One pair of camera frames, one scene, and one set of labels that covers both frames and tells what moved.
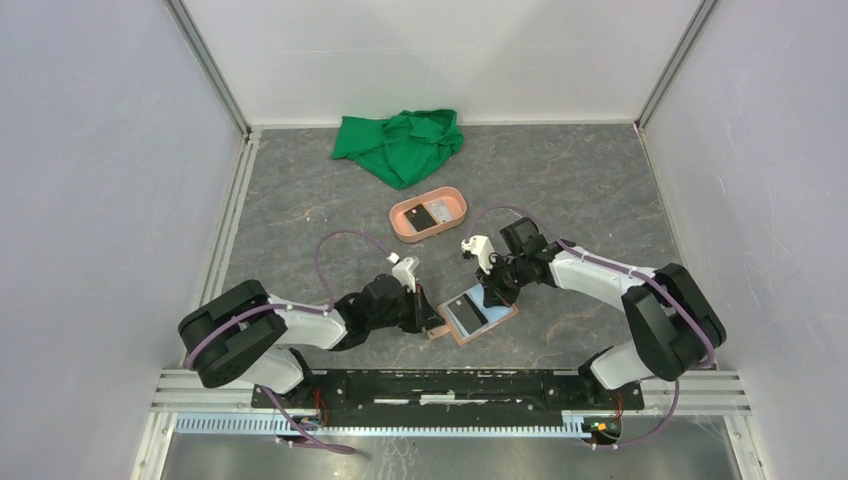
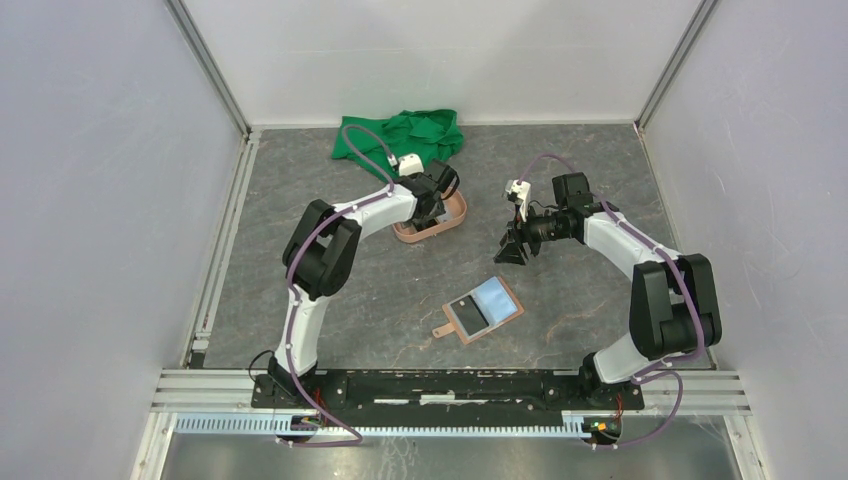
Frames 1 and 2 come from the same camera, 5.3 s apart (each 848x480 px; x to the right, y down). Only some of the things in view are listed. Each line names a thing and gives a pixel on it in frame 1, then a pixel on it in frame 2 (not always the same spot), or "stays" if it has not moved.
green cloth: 406,148 stays
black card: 467,313 stays
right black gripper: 495,294 → 512,250
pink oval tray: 427,214 stays
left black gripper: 429,318 → 439,212
